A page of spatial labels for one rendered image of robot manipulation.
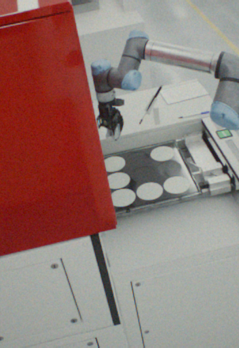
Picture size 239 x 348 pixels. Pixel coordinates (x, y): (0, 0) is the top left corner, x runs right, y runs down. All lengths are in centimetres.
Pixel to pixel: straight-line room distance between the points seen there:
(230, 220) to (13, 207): 92
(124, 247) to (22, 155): 78
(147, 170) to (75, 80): 100
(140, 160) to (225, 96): 54
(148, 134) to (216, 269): 66
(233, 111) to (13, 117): 82
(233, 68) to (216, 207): 54
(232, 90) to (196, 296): 78
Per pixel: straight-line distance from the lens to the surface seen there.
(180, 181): 185
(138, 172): 191
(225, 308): 199
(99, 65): 176
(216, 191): 184
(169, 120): 208
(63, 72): 96
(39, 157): 106
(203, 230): 176
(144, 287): 175
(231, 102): 160
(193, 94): 225
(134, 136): 205
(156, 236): 175
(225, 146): 192
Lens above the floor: 209
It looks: 38 degrees down
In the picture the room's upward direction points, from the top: 11 degrees counter-clockwise
